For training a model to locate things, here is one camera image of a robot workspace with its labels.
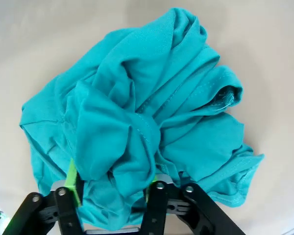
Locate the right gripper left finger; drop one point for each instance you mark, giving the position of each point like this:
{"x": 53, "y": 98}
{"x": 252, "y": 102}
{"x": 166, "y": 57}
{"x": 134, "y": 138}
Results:
{"x": 63, "y": 213}

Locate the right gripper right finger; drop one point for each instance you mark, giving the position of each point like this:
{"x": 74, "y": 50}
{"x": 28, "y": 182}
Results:
{"x": 161, "y": 208}

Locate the teal T-shirt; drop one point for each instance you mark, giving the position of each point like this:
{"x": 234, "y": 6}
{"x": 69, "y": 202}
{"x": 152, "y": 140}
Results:
{"x": 142, "y": 98}

